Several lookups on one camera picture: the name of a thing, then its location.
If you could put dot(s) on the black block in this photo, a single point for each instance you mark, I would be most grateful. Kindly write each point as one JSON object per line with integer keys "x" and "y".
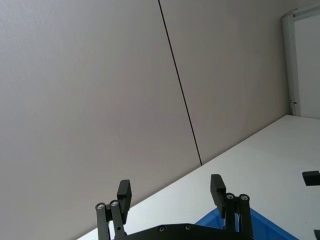
{"x": 312, "y": 178}

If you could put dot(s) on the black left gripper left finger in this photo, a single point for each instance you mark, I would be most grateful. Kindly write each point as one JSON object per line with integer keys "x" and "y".
{"x": 123, "y": 200}

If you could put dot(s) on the blue plastic bin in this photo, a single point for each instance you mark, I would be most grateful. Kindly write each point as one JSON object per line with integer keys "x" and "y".
{"x": 265, "y": 226}

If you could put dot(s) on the pale grey door frame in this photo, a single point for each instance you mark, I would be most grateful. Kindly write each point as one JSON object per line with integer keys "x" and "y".
{"x": 290, "y": 62}

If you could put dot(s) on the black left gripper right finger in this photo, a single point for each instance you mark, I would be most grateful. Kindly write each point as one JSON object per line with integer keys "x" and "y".
{"x": 218, "y": 197}

